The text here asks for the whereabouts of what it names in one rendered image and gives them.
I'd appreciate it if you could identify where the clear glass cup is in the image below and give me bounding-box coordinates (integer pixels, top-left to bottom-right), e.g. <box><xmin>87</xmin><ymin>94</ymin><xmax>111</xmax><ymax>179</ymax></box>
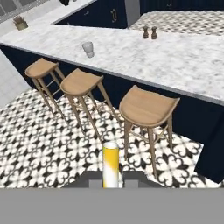
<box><xmin>81</xmin><ymin>41</ymin><xmax>95</xmax><ymax>59</ymax></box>

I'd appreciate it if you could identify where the yellow and white straw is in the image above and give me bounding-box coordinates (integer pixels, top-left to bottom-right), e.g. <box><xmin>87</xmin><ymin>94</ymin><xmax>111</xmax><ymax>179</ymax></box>
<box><xmin>101</xmin><ymin>141</ymin><xmax>120</xmax><ymax>189</ymax></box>

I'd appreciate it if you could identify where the window with grey frame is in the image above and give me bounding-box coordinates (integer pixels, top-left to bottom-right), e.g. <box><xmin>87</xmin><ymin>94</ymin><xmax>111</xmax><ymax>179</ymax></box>
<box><xmin>0</xmin><ymin>0</ymin><xmax>49</xmax><ymax>25</ymax></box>

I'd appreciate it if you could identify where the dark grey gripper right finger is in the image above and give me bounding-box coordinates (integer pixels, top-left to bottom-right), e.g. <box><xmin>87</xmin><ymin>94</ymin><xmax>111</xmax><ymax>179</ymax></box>
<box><xmin>118</xmin><ymin>163</ymin><xmax>163</xmax><ymax>189</ymax></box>

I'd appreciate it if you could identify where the small potted plant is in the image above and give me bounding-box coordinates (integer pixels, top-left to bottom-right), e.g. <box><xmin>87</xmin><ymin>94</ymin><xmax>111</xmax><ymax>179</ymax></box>
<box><xmin>12</xmin><ymin>15</ymin><xmax>30</xmax><ymax>32</ymax></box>

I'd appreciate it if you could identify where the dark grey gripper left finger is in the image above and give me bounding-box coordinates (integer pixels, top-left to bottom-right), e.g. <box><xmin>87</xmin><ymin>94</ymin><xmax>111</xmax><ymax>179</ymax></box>
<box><xmin>65</xmin><ymin>171</ymin><xmax>104</xmax><ymax>189</ymax></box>

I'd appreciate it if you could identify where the dark blue dining counter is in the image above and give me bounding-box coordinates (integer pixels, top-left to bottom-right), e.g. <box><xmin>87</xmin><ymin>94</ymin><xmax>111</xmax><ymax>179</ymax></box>
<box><xmin>0</xmin><ymin>43</ymin><xmax>224</xmax><ymax>185</ymax></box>

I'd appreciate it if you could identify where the brown wooden shaker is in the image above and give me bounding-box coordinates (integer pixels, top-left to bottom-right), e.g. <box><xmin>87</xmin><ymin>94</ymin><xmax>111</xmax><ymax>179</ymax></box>
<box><xmin>143</xmin><ymin>25</ymin><xmax>150</xmax><ymax>40</ymax></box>
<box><xmin>150</xmin><ymin>25</ymin><xmax>158</xmax><ymax>40</ymax></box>

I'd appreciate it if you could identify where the grey steel appliance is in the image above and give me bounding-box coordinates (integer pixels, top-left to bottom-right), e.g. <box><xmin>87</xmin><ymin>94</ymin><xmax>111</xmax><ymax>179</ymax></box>
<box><xmin>124</xmin><ymin>0</ymin><xmax>142</xmax><ymax>29</ymax></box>

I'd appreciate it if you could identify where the wooden bar stool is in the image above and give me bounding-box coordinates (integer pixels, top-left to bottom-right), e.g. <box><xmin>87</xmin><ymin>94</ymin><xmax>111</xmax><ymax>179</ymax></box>
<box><xmin>118</xmin><ymin>85</ymin><xmax>181</xmax><ymax>179</ymax></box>
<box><xmin>24</xmin><ymin>57</ymin><xmax>70</xmax><ymax>122</ymax></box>
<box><xmin>59</xmin><ymin>68</ymin><xmax>123</xmax><ymax>143</ymax></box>

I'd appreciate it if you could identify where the dark blue cupboard run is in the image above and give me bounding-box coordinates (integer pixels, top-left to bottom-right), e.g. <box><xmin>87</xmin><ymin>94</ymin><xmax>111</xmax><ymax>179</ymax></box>
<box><xmin>53</xmin><ymin>0</ymin><xmax>129</xmax><ymax>30</ymax></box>
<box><xmin>139</xmin><ymin>0</ymin><xmax>224</xmax><ymax>16</ymax></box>

